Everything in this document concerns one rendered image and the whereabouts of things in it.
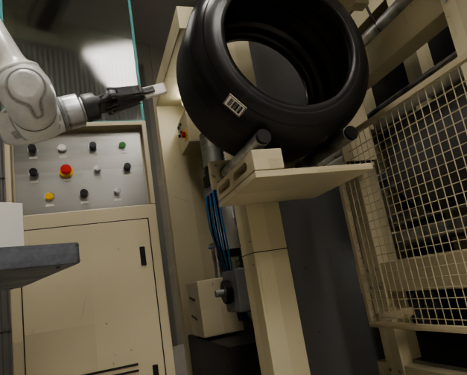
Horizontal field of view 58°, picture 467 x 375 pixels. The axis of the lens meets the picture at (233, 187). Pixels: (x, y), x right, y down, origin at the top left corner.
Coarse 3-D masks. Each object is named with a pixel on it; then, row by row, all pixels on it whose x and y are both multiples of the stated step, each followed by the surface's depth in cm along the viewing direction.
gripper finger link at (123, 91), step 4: (108, 88) 110; (112, 88) 111; (116, 88) 112; (120, 88) 113; (124, 88) 113; (128, 88) 114; (132, 88) 115; (136, 88) 115; (116, 92) 112; (120, 92) 112; (124, 92) 113; (128, 92) 113; (132, 92) 114; (136, 92) 115; (140, 92) 115; (112, 96) 110; (116, 96) 112; (120, 96) 112; (124, 96) 114
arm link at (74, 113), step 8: (64, 96) 110; (72, 96) 110; (64, 104) 108; (72, 104) 108; (80, 104) 109; (64, 112) 107; (72, 112) 108; (80, 112) 109; (64, 120) 108; (72, 120) 109; (80, 120) 110; (72, 128) 111
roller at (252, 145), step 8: (256, 136) 114; (264, 136) 114; (248, 144) 119; (256, 144) 115; (264, 144) 115; (240, 152) 126; (248, 152) 121; (232, 160) 133; (240, 160) 128; (224, 168) 142; (232, 168) 135; (224, 176) 144
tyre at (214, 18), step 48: (240, 0) 145; (288, 0) 147; (336, 0) 135; (192, 48) 119; (288, 48) 159; (336, 48) 149; (192, 96) 127; (240, 96) 115; (336, 96) 124; (240, 144) 128; (288, 144) 123
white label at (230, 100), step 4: (228, 96) 114; (232, 96) 114; (228, 100) 115; (232, 100) 115; (236, 100) 114; (224, 104) 116; (228, 104) 116; (232, 104) 115; (236, 104) 115; (240, 104) 114; (232, 108) 116; (236, 108) 115; (240, 108) 115; (244, 108) 114; (236, 112) 116; (240, 112) 116
